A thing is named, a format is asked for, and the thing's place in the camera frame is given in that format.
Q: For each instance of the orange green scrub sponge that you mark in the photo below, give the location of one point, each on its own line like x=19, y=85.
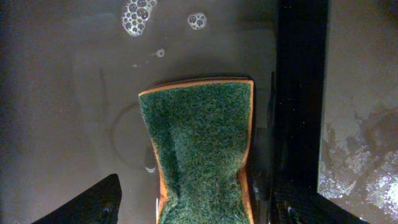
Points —
x=201, y=134

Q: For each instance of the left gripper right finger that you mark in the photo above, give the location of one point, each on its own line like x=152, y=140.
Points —
x=292, y=204

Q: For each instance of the small black water tray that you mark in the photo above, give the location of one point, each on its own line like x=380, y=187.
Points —
x=70, y=80

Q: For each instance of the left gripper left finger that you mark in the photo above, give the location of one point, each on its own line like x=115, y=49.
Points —
x=97, y=205

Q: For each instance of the large brown serving tray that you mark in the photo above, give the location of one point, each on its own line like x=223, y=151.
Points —
x=358, y=157

